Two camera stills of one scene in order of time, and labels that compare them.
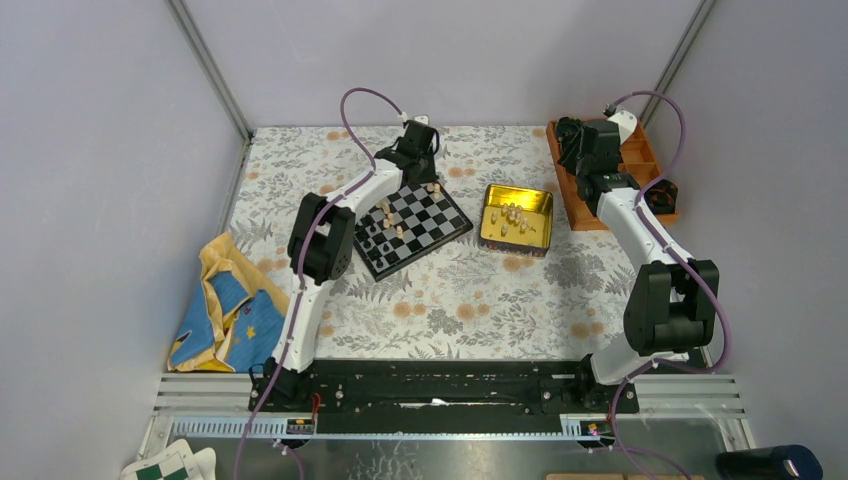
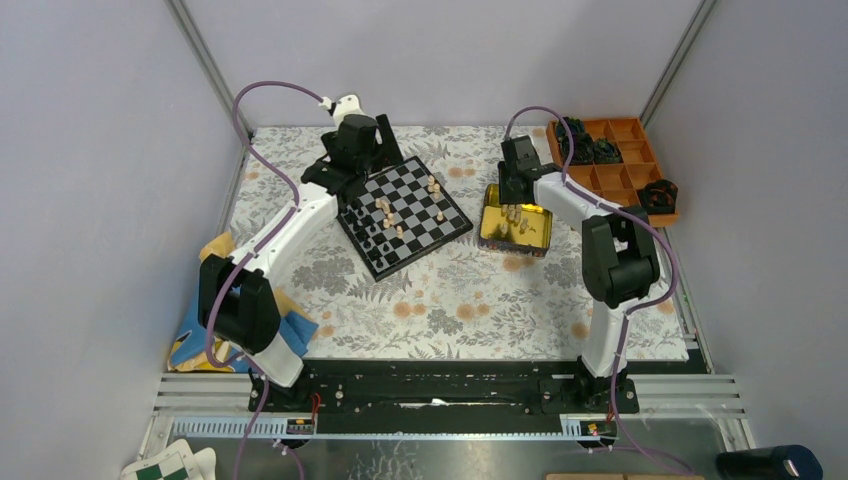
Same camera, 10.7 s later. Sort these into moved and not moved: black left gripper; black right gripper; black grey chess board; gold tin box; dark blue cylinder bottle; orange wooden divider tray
Moved: black right gripper; black left gripper
Not moved: orange wooden divider tray; dark blue cylinder bottle; black grey chess board; gold tin box
